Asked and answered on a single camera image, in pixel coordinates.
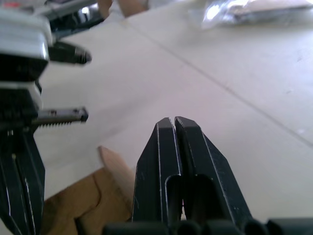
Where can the brown cardboard box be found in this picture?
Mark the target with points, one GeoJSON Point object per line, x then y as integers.
{"type": "Point", "coordinates": [80, 195]}

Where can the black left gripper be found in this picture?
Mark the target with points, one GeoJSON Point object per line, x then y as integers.
{"type": "Point", "coordinates": [17, 183]}

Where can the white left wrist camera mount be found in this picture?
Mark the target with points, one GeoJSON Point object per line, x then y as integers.
{"type": "Point", "coordinates": [22, 36]}

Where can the plastic bag of flat cardboard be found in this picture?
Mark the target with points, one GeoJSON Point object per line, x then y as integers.
{"type": "Point", "coordinates": [244, 12]}

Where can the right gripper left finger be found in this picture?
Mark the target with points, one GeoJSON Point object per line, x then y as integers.
{"type": "Point", "coordinates": [149, 171]}

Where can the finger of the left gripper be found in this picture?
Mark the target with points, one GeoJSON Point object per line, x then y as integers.
{"type": "Point", "coordinates": [61, 115]}
{"type": "Point", "coordinates": [68, 54]}

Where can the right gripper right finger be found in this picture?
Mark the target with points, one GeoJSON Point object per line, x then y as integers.
{"type": "Point", "coordinates": [207, 166]}

